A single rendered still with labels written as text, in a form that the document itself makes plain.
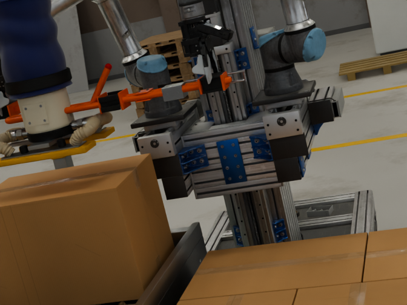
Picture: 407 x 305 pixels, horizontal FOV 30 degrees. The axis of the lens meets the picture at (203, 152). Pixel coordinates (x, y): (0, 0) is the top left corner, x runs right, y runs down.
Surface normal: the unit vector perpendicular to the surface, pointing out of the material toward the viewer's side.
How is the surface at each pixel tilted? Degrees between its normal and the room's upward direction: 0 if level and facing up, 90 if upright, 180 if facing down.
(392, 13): 90
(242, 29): 90
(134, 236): 90
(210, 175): 90
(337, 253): 0
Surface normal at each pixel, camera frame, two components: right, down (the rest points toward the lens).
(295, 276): -0.22, -0.95
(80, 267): -0.22, 0.28
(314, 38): 0.73, 0.13
